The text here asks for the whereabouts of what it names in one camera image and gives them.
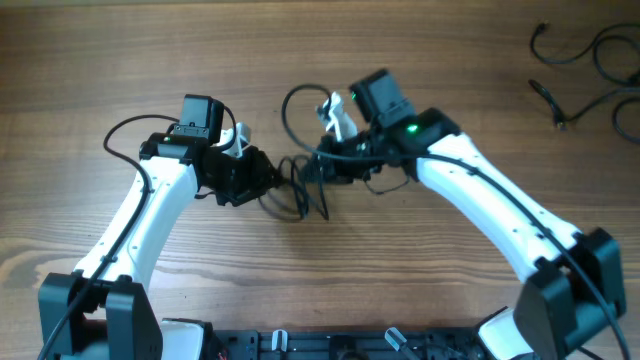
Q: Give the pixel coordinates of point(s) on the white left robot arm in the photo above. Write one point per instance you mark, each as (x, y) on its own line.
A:
(101, 309)

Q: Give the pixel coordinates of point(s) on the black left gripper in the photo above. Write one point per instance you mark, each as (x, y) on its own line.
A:
(258, 178)

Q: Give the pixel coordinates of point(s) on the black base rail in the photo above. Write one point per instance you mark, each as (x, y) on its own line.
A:
(350, 345)

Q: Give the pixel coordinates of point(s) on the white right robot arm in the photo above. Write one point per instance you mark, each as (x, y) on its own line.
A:
(572, 281)

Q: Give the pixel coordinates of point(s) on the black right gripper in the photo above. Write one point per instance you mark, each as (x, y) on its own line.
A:
(335, 156)

